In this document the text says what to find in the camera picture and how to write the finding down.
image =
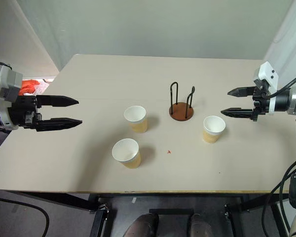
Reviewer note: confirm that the yellow paper cup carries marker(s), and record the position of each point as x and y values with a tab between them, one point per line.
127	153
136	118
213	129

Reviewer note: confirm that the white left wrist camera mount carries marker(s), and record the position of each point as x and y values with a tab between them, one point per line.
8	89

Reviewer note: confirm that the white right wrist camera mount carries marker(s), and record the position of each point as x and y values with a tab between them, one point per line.
267	72

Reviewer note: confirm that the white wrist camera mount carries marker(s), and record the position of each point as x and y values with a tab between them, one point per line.
8	89
267	72

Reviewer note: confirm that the dark rounded shape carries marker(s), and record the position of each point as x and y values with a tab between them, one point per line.
143	225

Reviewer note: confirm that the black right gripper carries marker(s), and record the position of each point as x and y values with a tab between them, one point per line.
260	102

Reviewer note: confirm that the orange red plastic bag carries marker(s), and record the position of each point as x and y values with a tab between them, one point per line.
29	86

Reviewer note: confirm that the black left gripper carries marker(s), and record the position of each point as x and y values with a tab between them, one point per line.
23	111

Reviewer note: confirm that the black metal table frame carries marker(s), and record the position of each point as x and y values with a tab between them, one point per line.
98	222

